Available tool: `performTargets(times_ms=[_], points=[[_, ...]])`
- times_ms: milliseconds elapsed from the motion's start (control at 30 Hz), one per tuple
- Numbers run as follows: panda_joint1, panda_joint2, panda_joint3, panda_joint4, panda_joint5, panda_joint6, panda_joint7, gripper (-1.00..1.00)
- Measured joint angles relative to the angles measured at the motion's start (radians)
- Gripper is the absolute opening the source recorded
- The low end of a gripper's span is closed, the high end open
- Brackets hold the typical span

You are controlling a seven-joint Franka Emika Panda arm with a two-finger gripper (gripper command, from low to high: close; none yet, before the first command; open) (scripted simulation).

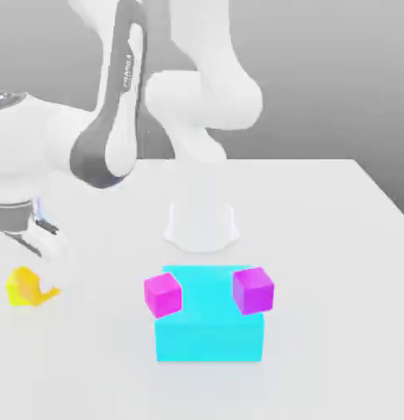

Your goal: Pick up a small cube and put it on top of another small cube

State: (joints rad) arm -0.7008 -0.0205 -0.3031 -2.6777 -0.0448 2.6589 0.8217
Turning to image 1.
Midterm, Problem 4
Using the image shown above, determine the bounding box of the small magenta cube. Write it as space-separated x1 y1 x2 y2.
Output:
143 272 184 320

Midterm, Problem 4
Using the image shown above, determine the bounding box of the small purple cube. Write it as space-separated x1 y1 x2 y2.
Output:
232 266 275 317

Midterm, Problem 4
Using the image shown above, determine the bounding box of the small yellow cube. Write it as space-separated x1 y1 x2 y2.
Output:
5 265 62 308

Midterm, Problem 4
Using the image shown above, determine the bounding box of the large cyan box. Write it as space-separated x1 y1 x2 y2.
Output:
154 264 266 363

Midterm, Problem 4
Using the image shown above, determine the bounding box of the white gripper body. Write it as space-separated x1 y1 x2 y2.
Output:
0 228 73 280

